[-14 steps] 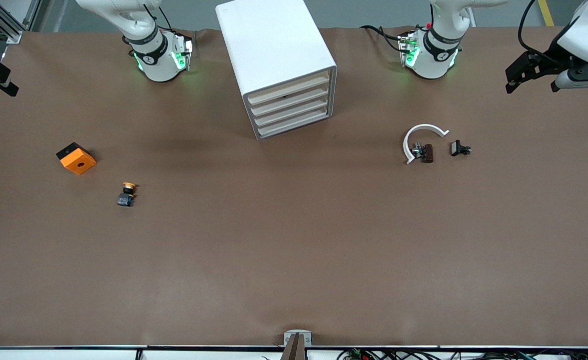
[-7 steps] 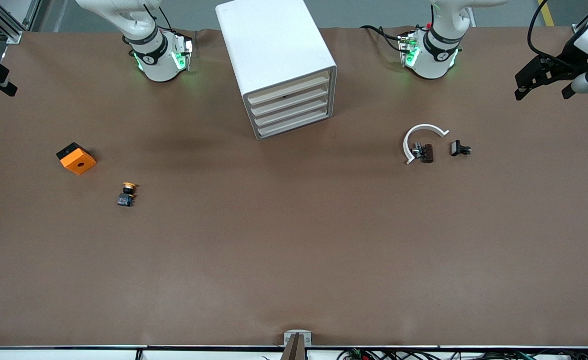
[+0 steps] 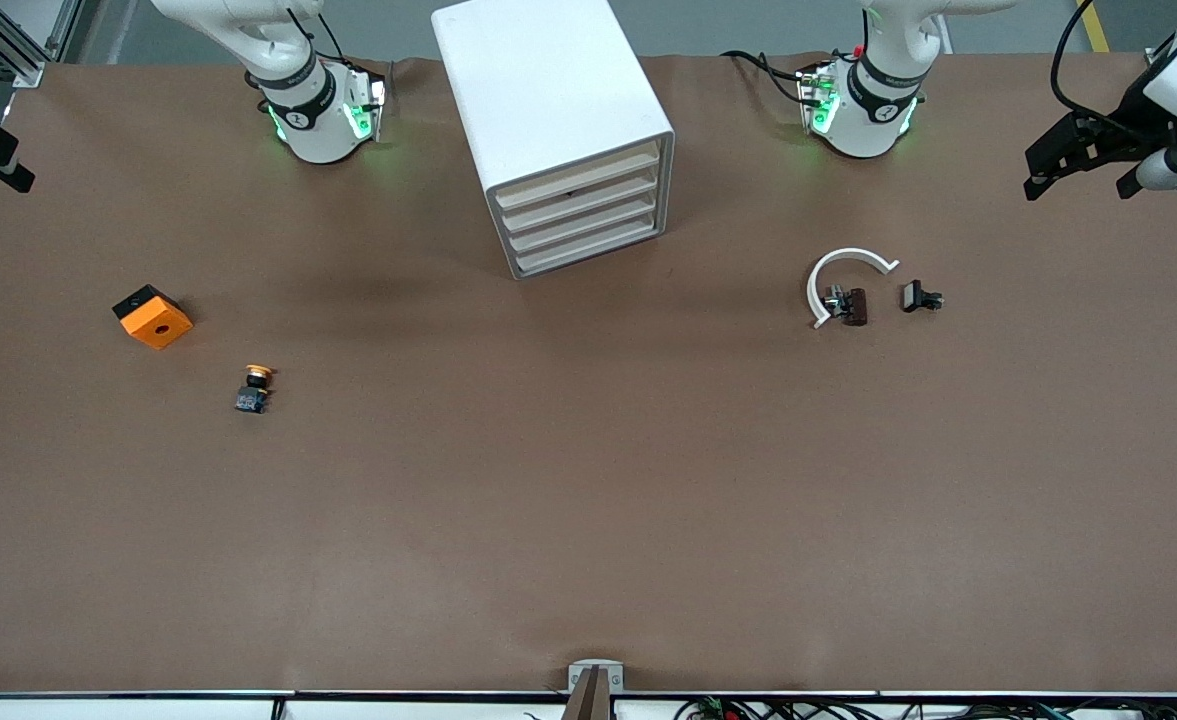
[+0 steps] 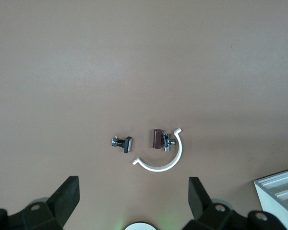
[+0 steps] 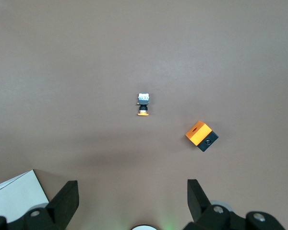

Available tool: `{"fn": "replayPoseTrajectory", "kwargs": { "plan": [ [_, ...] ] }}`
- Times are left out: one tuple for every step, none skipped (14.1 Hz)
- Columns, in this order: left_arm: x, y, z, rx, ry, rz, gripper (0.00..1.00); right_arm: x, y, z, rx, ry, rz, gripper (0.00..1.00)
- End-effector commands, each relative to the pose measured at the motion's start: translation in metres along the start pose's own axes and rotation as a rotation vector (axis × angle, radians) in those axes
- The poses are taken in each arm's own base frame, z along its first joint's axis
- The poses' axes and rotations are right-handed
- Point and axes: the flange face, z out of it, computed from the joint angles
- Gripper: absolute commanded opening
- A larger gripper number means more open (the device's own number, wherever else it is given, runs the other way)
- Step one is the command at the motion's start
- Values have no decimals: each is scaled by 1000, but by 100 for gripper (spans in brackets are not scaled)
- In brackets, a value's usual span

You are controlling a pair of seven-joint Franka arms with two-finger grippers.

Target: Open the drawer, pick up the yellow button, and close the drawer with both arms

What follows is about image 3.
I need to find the yellow and black push button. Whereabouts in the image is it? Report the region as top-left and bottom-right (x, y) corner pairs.
(234, 364), (280, 416)

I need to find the white drawer with dark mark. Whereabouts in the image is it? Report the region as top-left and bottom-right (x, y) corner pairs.
(496, 143), (661, 209)

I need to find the white drawer cabinet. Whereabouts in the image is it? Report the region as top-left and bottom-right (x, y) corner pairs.
(431, 0), (676, 281)

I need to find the orange and black box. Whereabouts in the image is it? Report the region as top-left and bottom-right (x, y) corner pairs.
(112, 284), (194, 351)

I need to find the white curved plastic arc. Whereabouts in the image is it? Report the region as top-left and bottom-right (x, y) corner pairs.
(806, 247), (900, 330)

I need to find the small brown metal part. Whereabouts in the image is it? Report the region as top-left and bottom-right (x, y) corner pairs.
(824, 286), (869, 328)

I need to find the brown table cover sheet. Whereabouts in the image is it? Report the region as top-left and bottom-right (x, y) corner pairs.
(0, 52), (1177, 696)

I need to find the black left arm base cable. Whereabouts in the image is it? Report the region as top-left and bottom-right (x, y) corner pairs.
(720, 48), (811, 106)

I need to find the white table edge rail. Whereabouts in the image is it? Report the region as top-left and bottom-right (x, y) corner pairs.
(0, 690), (1177, 720)

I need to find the table edge cable bundle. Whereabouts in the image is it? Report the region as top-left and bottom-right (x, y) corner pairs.
(673, 697), (1177, 720)

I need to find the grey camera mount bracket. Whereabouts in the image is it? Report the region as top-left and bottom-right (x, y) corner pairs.
(560, 658), (626, 720)

